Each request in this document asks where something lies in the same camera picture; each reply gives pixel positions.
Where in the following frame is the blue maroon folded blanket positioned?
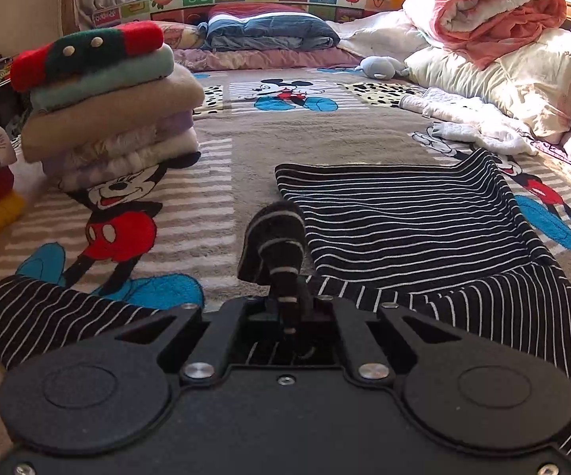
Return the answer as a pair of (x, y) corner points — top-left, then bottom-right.
(205, 2), (342, 53)

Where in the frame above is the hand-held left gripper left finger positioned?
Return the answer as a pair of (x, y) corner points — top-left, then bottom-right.
(114, 296), (279, 388)

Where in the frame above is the tall stack of folded clothes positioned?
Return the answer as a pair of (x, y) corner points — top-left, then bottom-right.
(9, 21), (206, 194)

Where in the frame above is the orange cartoon pillow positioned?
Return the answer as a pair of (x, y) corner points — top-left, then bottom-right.
(159, 20), (207, 53)

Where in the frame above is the black white striped garment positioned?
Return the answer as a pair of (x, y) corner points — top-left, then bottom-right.
(0, 148), (571, 474)

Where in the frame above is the grey plush toy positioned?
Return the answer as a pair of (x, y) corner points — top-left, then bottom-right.
(360, 55), (411, 80)

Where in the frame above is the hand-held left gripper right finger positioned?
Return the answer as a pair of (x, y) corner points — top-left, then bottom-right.
(298, 295), (465, 388)

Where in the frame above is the white quilted baby garment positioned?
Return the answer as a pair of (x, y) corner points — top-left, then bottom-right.
(398, 86), (539, 157)

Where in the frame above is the rolled pink orange quilt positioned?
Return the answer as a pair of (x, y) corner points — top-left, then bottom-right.
(429, 0), (569, 71)

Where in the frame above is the cream floral quilt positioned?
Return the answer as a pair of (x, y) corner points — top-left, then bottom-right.
(404, 27), (571, 144)

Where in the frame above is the cartoon printed brown blanket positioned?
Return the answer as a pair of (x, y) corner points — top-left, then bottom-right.
(0, 66), (571, 456)

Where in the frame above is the white duvet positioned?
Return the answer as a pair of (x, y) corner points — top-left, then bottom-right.
(332, 0), (440, 61)

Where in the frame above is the pink floral folded quilt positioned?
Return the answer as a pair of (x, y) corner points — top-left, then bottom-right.
(171, 44), (366, 73)

